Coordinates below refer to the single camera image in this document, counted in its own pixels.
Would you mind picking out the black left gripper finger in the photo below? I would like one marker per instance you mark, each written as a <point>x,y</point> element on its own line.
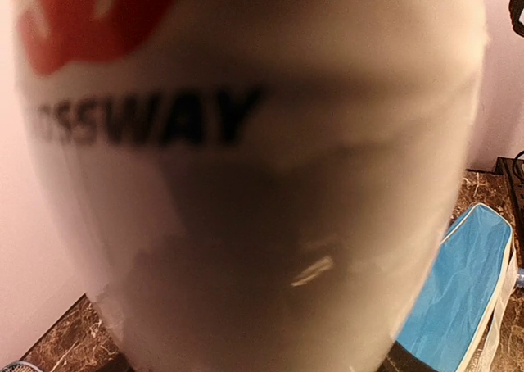
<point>399,359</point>

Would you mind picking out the white shuttlecock tube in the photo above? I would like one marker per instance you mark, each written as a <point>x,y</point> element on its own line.
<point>250,185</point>

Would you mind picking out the right blue badminton racket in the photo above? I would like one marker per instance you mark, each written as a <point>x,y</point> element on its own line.
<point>520,278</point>

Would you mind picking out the blue badminton racket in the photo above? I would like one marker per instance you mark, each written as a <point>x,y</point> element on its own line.
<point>520,278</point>
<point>20,366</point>

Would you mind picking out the left blue badminton racket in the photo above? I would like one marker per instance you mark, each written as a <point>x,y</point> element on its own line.
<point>20,366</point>

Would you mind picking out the blue racket bag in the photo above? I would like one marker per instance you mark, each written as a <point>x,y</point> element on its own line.
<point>464,298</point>

